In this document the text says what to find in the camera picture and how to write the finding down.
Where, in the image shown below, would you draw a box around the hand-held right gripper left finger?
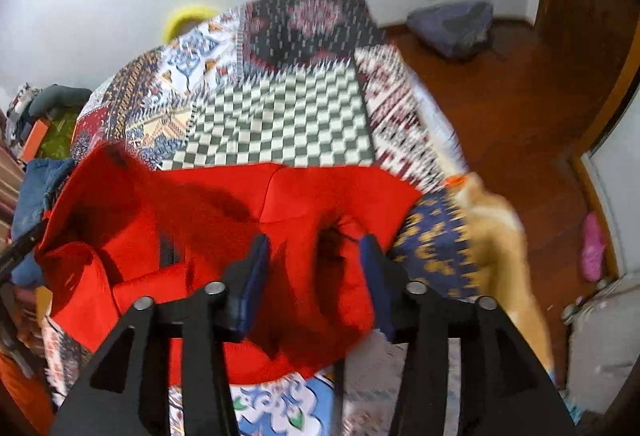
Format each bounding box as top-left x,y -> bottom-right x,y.
50,234 -> 273,436

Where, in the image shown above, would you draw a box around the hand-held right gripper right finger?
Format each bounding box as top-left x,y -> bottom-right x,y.
359,234 -> 578,436

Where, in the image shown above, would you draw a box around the tan and white pet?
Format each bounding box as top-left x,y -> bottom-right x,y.
450,171 -> 558,382

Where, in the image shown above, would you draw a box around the folded blue jeans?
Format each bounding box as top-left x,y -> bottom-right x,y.
11,157 -> 76,287

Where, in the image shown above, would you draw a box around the red fleece zip jacket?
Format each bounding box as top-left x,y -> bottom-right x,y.
34,143 -> 423,384

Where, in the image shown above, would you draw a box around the yellow plush toy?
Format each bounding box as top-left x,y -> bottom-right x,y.
162,4 -> 218,44

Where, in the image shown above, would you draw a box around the orange box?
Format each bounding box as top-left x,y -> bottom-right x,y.
17,116 -> 53,164

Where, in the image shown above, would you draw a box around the green patterned bag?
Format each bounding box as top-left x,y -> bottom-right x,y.
40,108 -> 83,159

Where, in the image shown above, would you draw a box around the brown striped cloth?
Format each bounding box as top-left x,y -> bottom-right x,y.
0,151 -> 26,237

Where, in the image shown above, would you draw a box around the dark grey-green cushion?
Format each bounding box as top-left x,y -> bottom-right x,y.
30,86 -> 93,119

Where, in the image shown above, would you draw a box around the patchwork printed blanket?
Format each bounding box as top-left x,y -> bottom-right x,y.
42,0 -> 476,436

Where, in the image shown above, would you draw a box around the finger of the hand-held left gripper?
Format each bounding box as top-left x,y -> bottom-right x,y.
0,221 -> 49,281

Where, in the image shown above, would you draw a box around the white bag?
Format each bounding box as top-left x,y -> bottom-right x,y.
565,276 -> 640,412

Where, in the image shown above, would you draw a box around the grey bag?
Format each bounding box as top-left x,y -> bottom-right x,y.
406,0 -> 496,61

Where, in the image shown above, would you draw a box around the pink slipper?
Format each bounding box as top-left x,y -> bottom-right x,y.
580,212 -> 607,281

